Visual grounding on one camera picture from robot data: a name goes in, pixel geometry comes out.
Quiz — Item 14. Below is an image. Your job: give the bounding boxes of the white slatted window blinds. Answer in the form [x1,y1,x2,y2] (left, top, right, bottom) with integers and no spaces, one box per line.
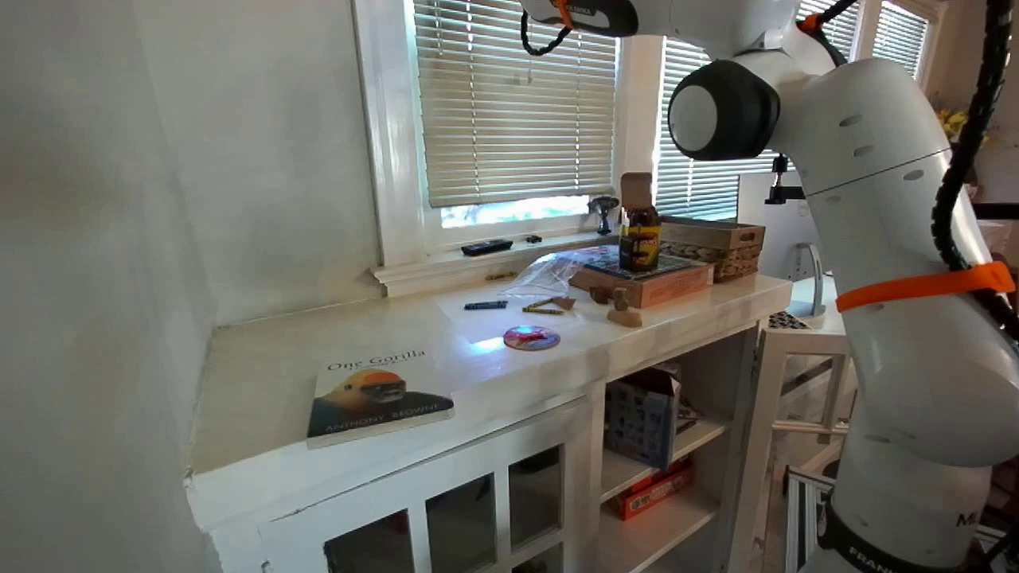
[652,0,934,221]
[412,0,623,209]

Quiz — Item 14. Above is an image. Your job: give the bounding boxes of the white framed window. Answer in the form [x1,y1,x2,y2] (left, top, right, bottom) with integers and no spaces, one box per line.
[351,0,645,303]

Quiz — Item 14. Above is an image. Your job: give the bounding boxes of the clear plastic bag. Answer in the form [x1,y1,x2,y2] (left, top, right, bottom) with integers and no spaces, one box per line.
[508,248,598,306]

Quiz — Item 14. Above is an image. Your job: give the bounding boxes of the wooden triangle pieces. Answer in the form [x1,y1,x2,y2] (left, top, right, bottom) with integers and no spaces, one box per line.
[520,292,579,317]

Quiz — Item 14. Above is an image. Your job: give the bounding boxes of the black remote control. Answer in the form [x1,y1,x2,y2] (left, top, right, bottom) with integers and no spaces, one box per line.
[459,235,517,256]

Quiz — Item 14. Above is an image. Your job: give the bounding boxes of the colourful round disc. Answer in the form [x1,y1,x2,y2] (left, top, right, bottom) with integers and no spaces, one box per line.
[501,320,565,354]

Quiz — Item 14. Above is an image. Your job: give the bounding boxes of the small wooden figure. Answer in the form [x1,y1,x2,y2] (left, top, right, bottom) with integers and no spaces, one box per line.
[603,282,648,331]

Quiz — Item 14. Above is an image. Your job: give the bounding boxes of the small black stand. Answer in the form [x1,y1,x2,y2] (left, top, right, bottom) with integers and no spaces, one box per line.
[585,193,623,237]

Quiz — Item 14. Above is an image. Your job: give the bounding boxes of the yellow green crayon box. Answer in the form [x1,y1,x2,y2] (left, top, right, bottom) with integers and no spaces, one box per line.
[618,169,670,276]

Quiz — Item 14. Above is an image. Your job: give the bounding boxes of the reddish wooden box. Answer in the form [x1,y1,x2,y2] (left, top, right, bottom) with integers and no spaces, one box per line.
[568,250,718,312]

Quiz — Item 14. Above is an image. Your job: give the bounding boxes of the book with bird cover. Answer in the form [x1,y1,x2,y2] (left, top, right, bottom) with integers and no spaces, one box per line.
[302,343,459,442]

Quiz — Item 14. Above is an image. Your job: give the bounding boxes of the blue plastic crate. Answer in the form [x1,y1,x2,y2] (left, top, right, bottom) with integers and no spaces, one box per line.
[603,375,681,472]

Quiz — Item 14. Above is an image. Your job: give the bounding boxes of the white cabinet with glass doors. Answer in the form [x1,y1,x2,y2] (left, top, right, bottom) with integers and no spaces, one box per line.
[186,268,796,573]

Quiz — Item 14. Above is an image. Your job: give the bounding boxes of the stacked wooden crates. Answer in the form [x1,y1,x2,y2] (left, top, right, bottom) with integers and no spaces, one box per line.
[663,220,770,286]

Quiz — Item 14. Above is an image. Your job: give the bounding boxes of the red cardboard box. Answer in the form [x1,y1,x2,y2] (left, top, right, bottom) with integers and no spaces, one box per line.
[607,455,699,523]

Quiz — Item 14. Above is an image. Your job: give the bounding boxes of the white computer monitor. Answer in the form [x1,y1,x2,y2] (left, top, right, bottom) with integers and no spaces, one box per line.
[737,169,832,320]

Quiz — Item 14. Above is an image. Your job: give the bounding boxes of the green framed panel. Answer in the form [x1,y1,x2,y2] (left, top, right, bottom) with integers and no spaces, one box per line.
[785,465,840,573]

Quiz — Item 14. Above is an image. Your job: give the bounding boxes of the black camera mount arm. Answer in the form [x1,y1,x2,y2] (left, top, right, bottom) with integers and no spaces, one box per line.
[761,151,811,208]

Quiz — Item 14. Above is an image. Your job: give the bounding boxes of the wide orange arm strap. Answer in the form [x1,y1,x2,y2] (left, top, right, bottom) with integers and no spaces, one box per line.
[835,256,1019,317]

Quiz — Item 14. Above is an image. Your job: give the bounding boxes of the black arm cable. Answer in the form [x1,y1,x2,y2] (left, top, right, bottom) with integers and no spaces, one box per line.
[931,0,1019,343]

